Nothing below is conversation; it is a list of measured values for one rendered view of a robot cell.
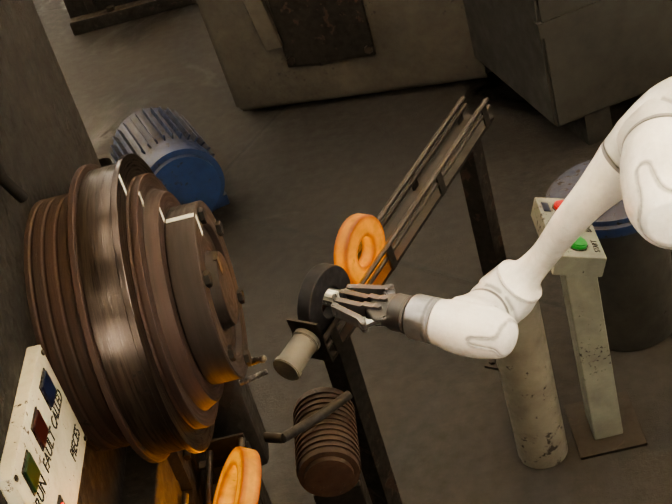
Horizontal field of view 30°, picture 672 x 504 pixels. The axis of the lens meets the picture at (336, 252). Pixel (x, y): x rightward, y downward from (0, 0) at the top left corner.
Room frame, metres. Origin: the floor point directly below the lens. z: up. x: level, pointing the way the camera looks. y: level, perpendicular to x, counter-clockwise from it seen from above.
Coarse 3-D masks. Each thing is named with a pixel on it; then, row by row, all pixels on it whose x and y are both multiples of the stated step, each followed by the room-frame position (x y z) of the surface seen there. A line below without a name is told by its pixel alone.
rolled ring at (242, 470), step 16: (240, 448) 1.58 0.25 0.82; (224, 464) 1.63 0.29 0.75; (240, 464) 1.54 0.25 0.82; (256, 464) 1.53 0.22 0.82; (224, 480) 1.60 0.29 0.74; (240, 480) 1.51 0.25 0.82; (256, 480) 1.50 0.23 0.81; (224, 496) 1.59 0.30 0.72; (240, 496) 1.48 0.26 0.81; (256, 496) 1.48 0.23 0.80
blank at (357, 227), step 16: (352, 224) 2.17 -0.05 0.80; (368, 224) 2.20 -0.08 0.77; (336, 240) 2.16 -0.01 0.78; (352, 240) 2.15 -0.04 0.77; (368, 240) 2.21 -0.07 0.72; (384, 240) 2.23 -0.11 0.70; (336, 256) 2.14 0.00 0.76; (352, 256) 2.14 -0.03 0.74; (368, 256) 2.20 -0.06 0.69; (352, 272) 2.13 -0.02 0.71
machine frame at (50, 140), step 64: (0, 0) 1.93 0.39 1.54; (0, 64) 1.80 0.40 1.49; (0, 128) 1.69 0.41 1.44; (64, 128) 1.98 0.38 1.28; (0, 192) 1.58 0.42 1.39; (64, 192) 1.84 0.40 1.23; (0, 256) 1.48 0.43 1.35; (0, 320) 1.38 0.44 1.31; (0, 384) 1.30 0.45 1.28; (0, 448) 1.21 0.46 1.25; (128, 448) 1.60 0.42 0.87
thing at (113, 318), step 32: (128, 160) 1.70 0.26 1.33; (96, 192) 1.60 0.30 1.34; (96, 224) 1.54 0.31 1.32; (96, 256) 1.49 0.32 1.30; (128, 256) 1.50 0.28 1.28; (96, 288) 1.46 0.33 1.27; (128, 288) 1.44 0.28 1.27; (96, 320) 1.43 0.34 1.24; (128, 320) 1.41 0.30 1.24; (128, 352) 1.41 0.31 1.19; (128, 384) 1.40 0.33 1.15; (160, 384) 1.40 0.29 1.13; (128, 416) 1.40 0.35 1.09; (160, 416) 1.39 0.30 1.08; (160, 448) 1.43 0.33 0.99; (192, 448) 1.42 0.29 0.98
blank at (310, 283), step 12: (324, 264) 2.10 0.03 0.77; (312, 276) 2.06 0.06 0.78; (324, 276) 2.06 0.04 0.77; (336, 276) 2.09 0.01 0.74; (348, 276) 2.12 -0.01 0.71; (300, 288) 2.05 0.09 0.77; (312, 288) 2.03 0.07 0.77; (324, 288) 2.05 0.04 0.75; (336, 288) 2.08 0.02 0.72; (300, 300) 2.03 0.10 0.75; (312, 300) 2.02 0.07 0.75; (300, 312) 2.02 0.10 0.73; (312, 312) 2.01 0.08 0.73; (324, 312) 2.08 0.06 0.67; (324, 324) 2.03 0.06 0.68
